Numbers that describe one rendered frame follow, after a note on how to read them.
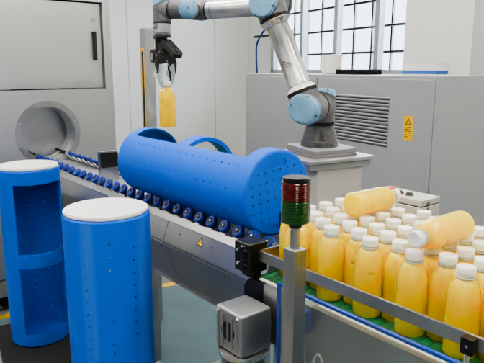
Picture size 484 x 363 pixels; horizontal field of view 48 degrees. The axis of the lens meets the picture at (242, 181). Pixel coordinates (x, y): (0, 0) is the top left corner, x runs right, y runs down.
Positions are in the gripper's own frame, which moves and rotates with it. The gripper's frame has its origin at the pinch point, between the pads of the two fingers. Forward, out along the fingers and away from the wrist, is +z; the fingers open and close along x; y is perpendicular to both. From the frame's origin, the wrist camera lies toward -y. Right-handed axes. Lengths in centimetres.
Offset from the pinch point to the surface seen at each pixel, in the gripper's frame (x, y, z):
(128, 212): 45, -49, 39
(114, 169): 3, 49, 44
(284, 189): 45, -121, 19
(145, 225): 40, -50, 44
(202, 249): 19, -52, 57
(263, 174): 12, -77, 27
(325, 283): 26, -117, 46
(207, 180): 19, -57, 31
